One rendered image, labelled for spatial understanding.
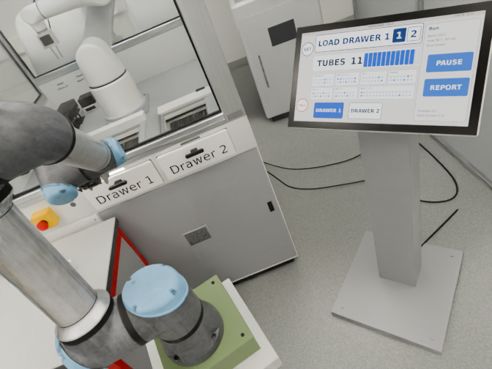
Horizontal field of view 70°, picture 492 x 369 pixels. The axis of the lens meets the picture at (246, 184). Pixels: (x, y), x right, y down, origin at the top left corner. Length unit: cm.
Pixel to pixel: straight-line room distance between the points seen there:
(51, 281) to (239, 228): 110
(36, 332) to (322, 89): 116
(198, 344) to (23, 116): 56
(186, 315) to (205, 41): 85
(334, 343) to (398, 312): 30
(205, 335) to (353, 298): 105
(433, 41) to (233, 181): 87
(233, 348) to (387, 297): 103
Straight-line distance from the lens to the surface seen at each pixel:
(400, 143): 120
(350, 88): 109
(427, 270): 184
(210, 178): 146
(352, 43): 112
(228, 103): 132
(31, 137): 60
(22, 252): 67
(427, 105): 103
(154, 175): 142
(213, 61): 126
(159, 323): 76
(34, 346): 133
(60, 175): 98
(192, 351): 85
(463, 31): 106
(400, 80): 105
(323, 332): 176
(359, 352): 170
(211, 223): 162
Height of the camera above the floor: 156
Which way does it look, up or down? 37 degrees down
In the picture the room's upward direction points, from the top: 23 degrees counter-clockwise
